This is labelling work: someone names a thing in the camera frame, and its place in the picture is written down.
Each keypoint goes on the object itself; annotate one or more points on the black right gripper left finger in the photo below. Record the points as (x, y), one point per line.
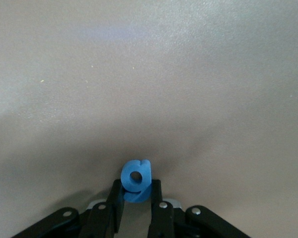
(99, 220)

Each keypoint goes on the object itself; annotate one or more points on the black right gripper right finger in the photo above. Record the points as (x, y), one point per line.
(164, 220)

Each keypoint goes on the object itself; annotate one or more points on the blue lowercase letter g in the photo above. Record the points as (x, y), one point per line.
(145, 178)

